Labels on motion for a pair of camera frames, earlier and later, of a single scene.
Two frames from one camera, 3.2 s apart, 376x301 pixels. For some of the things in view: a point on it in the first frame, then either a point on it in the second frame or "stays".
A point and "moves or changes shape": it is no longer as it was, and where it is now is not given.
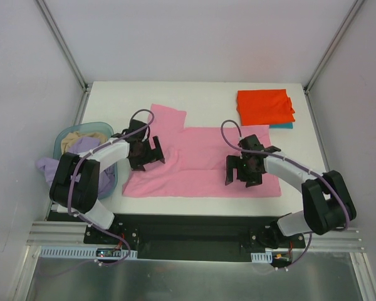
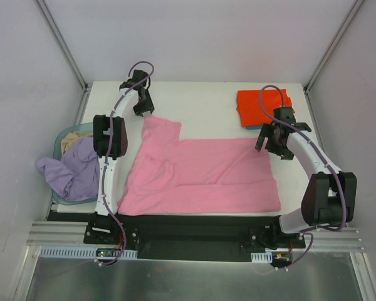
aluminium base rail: x=72 y=234 stays
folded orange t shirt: x=261 y=106 stays
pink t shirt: x=195 y=160 moves or changes shape
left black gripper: x=150 y=152 to x=143 y=102
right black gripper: x=237 y=169 to x=270 y=138
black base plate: x=195 y=236 stays
